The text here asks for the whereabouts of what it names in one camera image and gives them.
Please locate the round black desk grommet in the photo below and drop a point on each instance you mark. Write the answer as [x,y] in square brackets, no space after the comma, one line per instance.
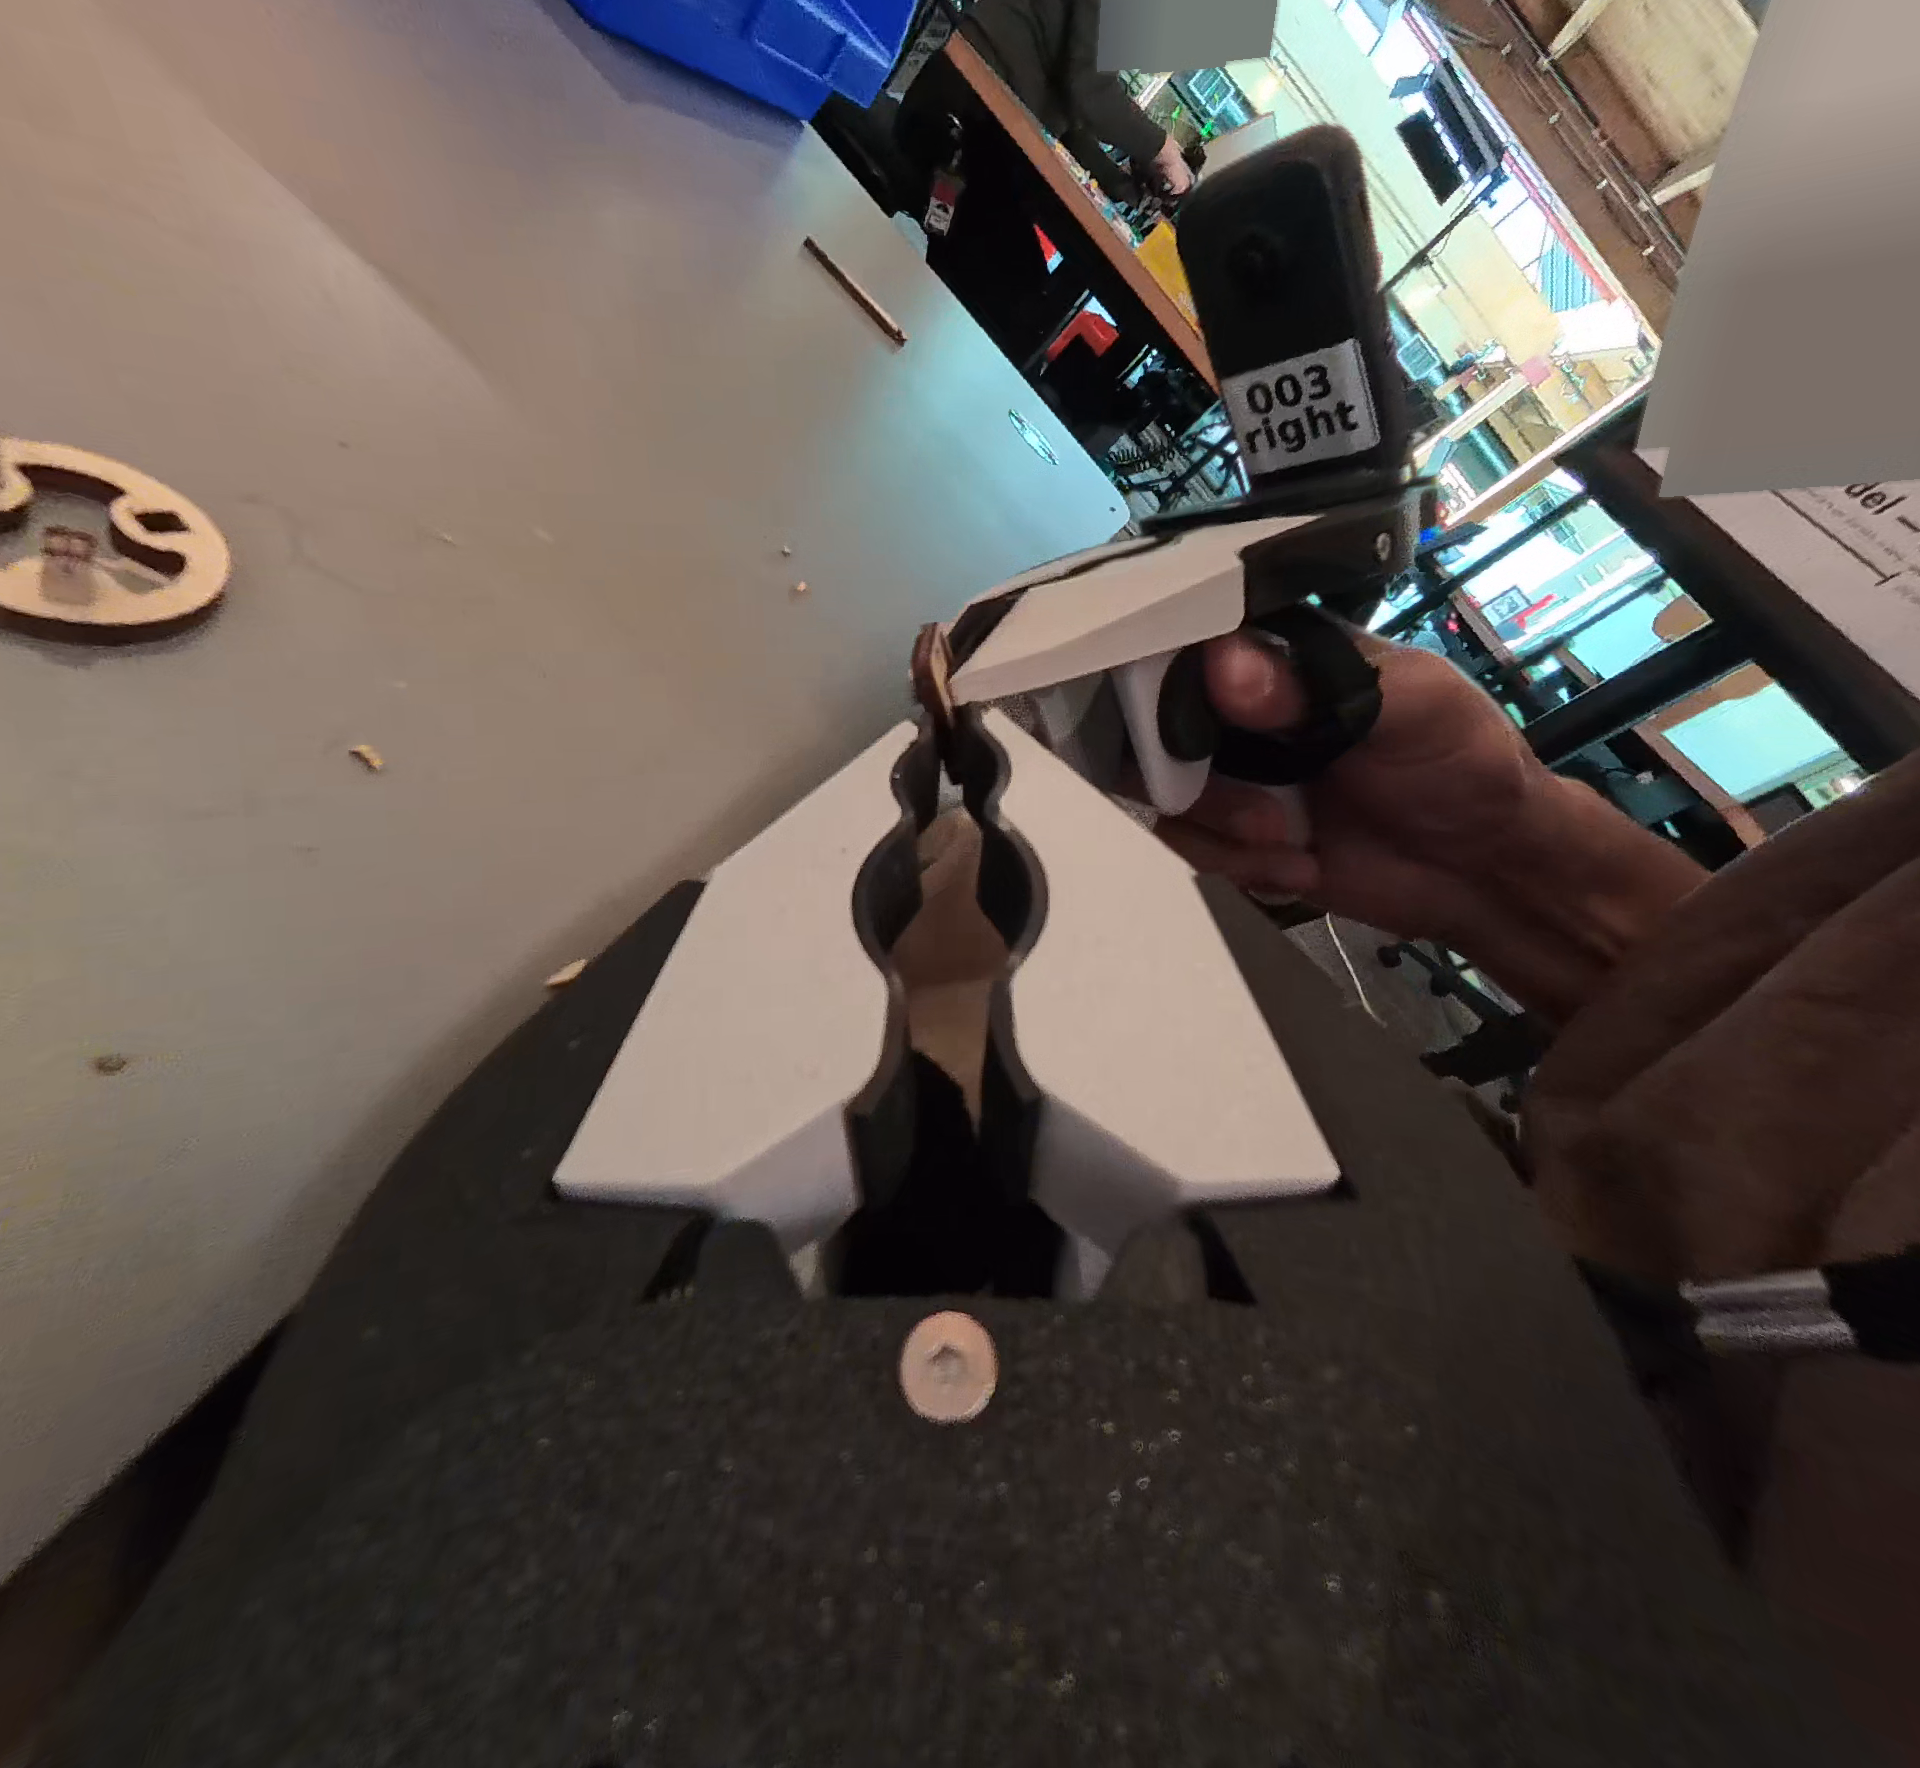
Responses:
[1032,436]

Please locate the person's right hand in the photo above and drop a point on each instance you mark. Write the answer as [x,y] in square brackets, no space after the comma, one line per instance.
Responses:
[1440,810]

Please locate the person's brown clothing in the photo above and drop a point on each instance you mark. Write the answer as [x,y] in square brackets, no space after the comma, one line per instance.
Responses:
[1845,1469]

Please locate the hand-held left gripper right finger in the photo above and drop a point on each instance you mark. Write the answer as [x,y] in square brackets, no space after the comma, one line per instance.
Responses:
[1155,1047]

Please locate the black framed marker sign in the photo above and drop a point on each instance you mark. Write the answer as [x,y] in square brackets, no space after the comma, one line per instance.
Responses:
[1830,553]

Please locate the person's right forearm brown sleeve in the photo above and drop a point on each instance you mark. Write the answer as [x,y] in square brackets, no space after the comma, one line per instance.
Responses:
[1739,1047]

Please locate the small wooden model piece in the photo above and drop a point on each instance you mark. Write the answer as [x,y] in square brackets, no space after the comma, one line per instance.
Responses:
[936,690]

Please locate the thin wooden stick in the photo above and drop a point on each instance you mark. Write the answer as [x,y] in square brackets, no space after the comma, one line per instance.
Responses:
[856,292]

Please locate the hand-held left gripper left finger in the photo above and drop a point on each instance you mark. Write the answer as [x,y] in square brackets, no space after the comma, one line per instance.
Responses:
[706,1047]

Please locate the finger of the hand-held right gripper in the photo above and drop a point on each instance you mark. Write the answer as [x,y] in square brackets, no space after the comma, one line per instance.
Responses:
[1051,574]
[1124,614]

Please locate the black hanging monitor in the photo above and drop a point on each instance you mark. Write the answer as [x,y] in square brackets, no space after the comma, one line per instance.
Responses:
[1448,133]

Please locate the grey desk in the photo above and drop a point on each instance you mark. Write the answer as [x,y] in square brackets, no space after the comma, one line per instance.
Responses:
[496,524]

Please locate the black office chair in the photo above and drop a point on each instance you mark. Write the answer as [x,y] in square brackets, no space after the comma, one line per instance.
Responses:
[1478,1026]

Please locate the long wooden workbench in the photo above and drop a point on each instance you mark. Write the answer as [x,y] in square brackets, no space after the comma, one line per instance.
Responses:
[1102,239]

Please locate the yellow box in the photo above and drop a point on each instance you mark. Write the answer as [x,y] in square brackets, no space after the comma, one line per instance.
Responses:
[1163,261]

